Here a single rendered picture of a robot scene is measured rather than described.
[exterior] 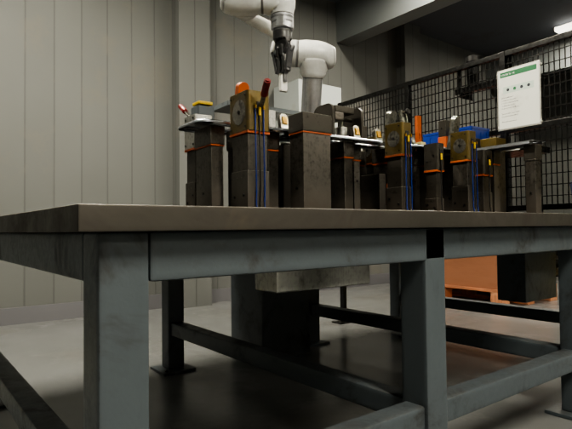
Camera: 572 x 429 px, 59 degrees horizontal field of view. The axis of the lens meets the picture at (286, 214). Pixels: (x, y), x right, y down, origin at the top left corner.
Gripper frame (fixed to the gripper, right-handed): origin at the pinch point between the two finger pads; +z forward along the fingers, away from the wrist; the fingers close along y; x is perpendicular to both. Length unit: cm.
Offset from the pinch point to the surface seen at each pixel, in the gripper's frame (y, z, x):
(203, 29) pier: -241, -116, 93
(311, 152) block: 34.2, 32.2, -14.3
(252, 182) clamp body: 36, 43, -38
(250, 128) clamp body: 37, 27, -39
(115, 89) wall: -254, -54, 19
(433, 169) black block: 34, 35, 48
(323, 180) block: 34, 41, -10
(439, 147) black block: 36, 26, 49
